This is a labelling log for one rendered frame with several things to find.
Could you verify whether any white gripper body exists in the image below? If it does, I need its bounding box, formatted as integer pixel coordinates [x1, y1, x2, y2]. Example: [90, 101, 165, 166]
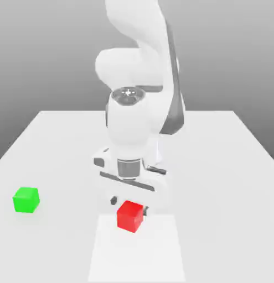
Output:
[98, 170, 170, 209]

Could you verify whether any small red cube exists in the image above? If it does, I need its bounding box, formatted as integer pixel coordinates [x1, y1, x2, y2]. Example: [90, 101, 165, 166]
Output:
[116, 200, 144, 234]

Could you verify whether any small green cube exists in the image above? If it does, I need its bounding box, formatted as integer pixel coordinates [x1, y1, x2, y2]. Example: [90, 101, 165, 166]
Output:
[12, 186, 41, 214]

